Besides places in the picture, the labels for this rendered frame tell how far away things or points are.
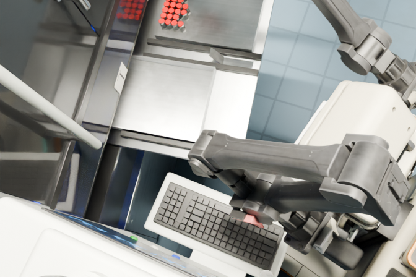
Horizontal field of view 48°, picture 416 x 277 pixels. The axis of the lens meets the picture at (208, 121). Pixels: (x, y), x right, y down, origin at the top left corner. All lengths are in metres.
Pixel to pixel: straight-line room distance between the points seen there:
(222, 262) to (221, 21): 0.80
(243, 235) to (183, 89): 0.51
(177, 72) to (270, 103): 0.96
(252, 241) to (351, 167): 0.81
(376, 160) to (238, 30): 1.00
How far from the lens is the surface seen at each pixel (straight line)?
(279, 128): 2.42
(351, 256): 1.59
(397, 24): 2.73
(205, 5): 1.71
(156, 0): 1.76
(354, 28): 1.15
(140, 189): 1.88
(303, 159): 0.79
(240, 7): 1.69
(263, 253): 1.49
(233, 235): 1.50
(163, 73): 1.61
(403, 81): 1.22
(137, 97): 1.60
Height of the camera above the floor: 2.32
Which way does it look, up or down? 70 degrees down
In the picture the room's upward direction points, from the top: 24 degrees counter-clockwise
